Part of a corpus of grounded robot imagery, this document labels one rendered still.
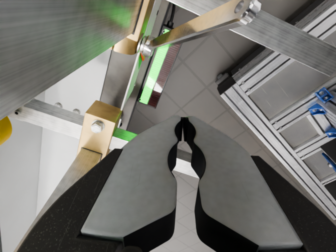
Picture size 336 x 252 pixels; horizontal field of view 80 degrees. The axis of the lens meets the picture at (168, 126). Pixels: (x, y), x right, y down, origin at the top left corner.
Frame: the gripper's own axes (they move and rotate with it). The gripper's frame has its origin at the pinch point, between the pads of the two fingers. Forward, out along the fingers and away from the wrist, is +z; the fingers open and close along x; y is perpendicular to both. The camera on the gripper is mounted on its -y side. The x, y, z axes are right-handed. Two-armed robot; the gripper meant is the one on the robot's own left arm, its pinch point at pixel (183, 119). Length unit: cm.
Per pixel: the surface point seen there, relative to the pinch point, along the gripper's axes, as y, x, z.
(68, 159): 39, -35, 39
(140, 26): -3.7, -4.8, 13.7
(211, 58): 19, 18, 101
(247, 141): 71, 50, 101
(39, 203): 63, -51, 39
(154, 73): 6.6, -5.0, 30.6
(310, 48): -2.0, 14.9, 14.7
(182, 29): -4.3, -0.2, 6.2
